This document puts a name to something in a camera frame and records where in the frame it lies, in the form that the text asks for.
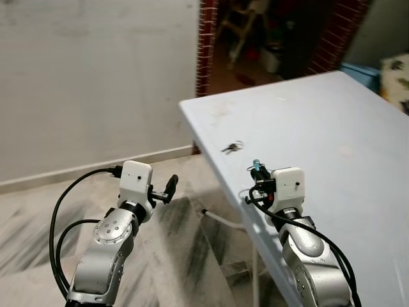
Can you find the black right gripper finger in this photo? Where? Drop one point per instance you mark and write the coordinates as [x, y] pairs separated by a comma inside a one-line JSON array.
[[257, 171]]

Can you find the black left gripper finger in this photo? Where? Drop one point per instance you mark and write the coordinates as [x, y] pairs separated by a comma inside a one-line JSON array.
[[172, 184]]

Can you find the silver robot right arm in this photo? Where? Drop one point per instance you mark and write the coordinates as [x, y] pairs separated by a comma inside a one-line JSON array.
[[313, 262]]

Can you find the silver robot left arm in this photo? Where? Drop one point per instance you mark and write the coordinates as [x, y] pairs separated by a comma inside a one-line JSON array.
[[102, 256]]

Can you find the metal key bunch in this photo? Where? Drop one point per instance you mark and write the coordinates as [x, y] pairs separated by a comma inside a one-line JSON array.
[[231, 148]]

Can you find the white table leg tube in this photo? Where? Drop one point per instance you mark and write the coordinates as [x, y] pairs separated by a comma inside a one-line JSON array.
[[223, 219]]

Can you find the upright white table leg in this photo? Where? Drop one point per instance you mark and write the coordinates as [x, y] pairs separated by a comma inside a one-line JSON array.
[[256, 275]]

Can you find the white plastic bucket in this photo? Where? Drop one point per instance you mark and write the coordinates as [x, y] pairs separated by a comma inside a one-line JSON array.
[[271, 59]]

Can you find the straight red brick pillar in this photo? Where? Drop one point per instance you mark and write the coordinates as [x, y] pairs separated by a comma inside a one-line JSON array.
[[206, 45]]

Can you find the blue plastic box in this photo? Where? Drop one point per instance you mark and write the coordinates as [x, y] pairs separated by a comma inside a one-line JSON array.
[[364, 75]]

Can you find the slanted red brick pillar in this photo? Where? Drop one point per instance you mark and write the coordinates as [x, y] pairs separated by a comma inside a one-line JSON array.
[[335, 35]]

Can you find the white dinosaur print cushion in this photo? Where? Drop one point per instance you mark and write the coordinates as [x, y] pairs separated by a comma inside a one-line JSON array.
[[396, 80]]

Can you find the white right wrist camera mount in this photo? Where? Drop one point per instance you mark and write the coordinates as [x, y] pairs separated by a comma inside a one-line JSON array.
[[287, 188]]

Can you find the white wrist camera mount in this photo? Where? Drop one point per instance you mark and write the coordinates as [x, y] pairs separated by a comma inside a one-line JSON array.
[[135, 179], [287, 188]]

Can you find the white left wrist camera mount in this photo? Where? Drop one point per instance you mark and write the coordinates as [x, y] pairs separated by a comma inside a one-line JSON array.
[[135, 179]]

